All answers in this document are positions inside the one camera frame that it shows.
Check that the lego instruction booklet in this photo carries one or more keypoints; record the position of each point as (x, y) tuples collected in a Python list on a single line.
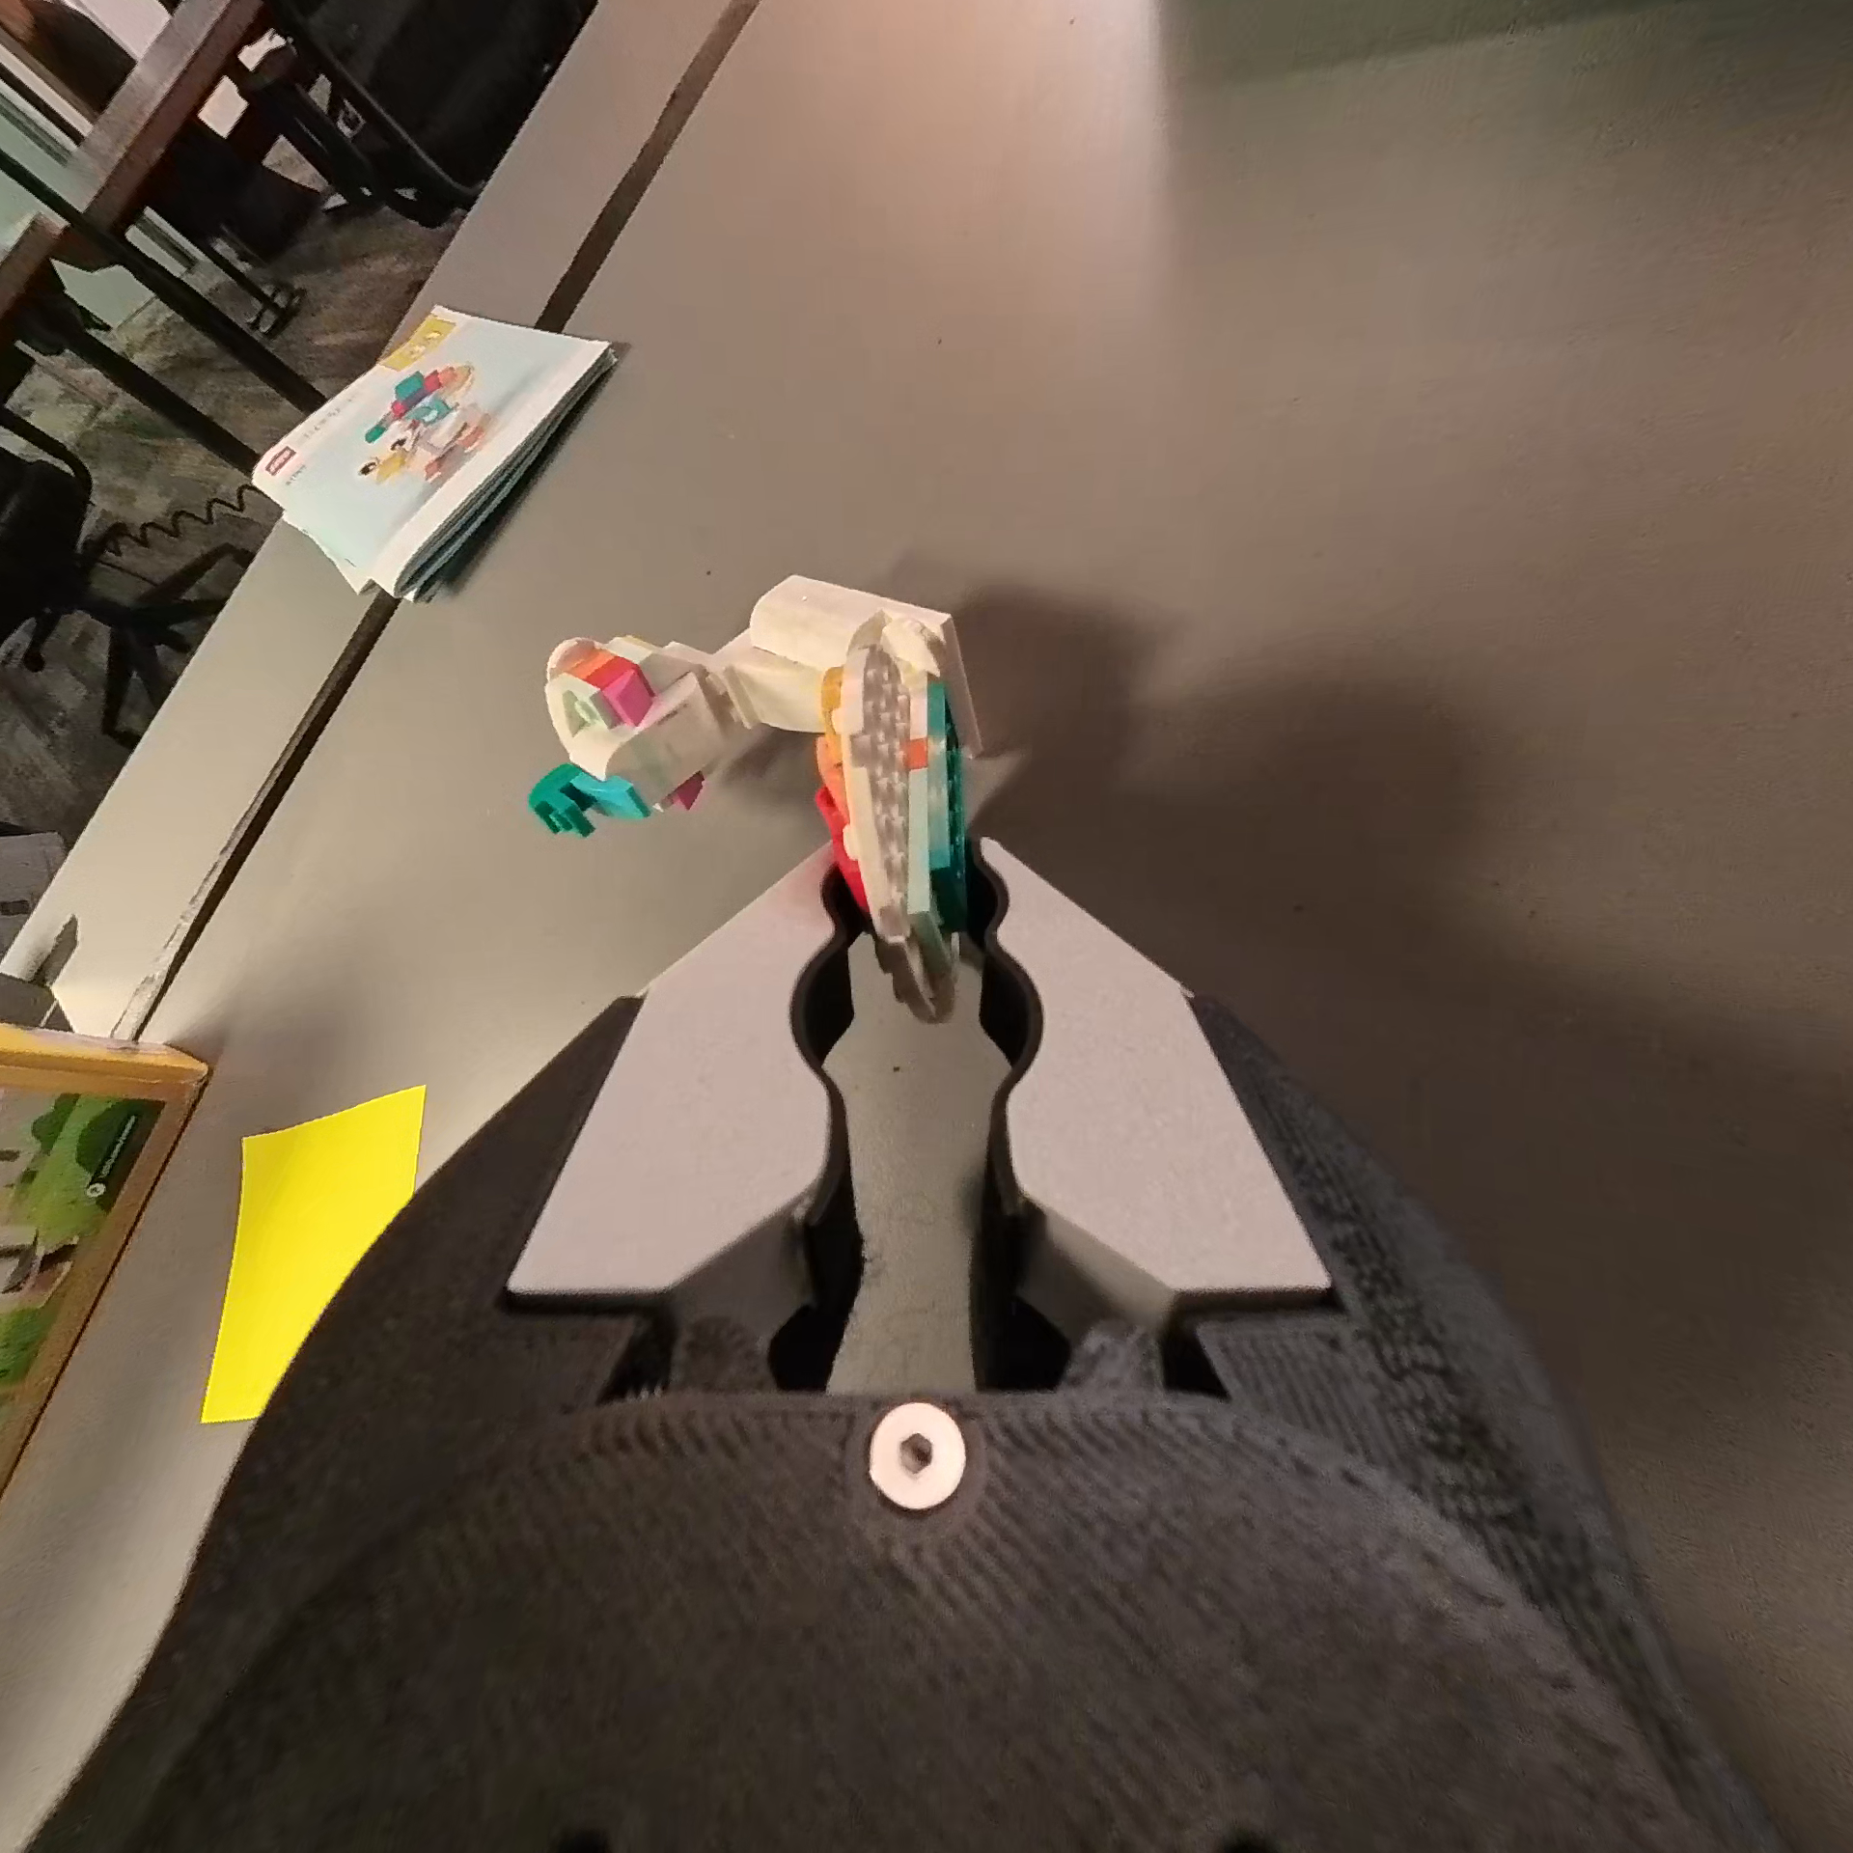
[(436, 435)]

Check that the yellow sticky note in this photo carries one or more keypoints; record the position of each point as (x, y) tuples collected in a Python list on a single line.
[(312, 1244)]

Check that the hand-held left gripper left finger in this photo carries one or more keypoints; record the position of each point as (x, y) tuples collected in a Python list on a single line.
[(679, 1144)]

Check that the round white lego base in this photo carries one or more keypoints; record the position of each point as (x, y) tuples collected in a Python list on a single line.
[(898, 811)]

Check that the black mesh office chair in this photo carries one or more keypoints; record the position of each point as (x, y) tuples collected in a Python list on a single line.
[(419, 103)]

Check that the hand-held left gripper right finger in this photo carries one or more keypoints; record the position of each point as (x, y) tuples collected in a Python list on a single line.
[(1158, 1144)]

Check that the long wooden table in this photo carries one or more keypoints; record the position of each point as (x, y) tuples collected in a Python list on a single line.
[(130, 131)]

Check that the yellow lego box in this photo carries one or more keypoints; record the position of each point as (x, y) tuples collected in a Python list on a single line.
[(73, 1216)]

